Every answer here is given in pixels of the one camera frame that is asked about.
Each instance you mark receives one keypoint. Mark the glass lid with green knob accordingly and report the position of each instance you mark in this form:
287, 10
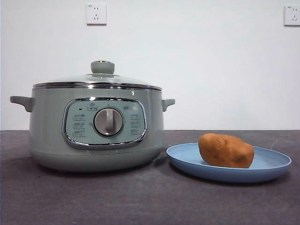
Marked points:
102, 68

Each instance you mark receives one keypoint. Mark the white wall socket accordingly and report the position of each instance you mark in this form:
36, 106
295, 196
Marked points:
292, 15
96, 14

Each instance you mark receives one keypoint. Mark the brown potato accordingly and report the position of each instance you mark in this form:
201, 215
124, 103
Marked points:
225, 151

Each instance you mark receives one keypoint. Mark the pale green electric steamer pot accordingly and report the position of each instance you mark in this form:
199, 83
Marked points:
47, 131

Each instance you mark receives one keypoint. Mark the blue round plate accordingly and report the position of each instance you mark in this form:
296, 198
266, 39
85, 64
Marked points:
185, 157

